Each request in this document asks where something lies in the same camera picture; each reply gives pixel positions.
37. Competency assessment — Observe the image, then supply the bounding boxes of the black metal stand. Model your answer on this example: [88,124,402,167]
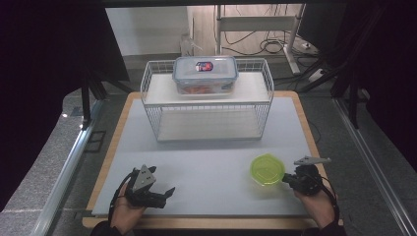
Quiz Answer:
[79,67,132,130]
[296,58,363,130]

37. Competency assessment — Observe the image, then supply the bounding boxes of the person's left hand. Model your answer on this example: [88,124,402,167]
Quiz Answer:
[110,184,148,236]

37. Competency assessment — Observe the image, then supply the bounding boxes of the white wire rack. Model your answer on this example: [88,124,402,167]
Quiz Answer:
[140,58,275,143]

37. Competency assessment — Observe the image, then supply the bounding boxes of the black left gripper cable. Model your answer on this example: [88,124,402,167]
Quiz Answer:
[107,167,138,224]

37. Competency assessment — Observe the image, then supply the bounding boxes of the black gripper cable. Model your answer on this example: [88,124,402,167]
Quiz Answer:
[318,177,340,228]
[107,167,138,224]

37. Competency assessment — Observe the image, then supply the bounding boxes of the black floor cables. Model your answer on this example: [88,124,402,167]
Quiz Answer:
[221,29,298,57]

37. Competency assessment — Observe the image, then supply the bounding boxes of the clear plastic food container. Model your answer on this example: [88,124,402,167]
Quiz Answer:
[171,55,240,96]

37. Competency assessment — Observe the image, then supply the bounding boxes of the white metal desk frame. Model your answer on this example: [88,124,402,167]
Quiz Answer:
[214,3,307,75]

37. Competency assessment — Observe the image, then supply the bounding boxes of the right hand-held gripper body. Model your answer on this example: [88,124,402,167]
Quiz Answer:
[291,155,332,197]

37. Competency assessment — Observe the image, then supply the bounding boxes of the grey table mat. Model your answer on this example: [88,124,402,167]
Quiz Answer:
[91,96,317,218]

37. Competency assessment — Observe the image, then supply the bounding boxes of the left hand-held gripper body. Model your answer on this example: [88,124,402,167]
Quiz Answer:
[125,164,168,209]

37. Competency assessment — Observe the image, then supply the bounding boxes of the aluminium rail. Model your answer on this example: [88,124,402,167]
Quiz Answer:
[30,98,104,236]
[331,97,417,236]

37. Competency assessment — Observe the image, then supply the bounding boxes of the person's right hand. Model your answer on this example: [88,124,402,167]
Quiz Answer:
[293,189,335,229]

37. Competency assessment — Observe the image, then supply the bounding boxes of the clear plastic bottle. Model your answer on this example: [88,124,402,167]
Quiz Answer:
[179,31,200,57]

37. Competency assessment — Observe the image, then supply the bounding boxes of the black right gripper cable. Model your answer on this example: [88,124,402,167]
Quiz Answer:
[318,177,340,228]

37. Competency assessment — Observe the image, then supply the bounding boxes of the dark curtain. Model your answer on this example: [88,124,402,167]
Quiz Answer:
[0,0,131,212]
[303,0,417,165]

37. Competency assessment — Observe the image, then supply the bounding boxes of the green plastic container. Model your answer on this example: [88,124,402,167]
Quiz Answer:
[249,152,286,187]

